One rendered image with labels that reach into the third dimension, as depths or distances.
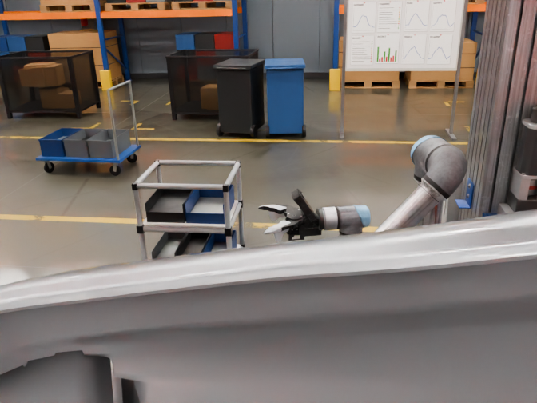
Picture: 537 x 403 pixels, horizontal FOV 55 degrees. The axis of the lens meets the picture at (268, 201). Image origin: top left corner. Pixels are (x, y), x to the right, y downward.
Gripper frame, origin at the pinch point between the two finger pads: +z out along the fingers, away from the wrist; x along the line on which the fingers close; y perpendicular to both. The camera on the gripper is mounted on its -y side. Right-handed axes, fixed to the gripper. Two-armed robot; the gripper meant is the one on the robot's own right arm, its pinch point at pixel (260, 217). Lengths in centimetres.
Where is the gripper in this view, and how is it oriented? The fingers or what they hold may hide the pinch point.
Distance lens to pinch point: 163.5
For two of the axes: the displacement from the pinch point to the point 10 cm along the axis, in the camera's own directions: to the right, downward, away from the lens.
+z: -9.9, 0.7, -1.0
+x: -1.2, -5.1, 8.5
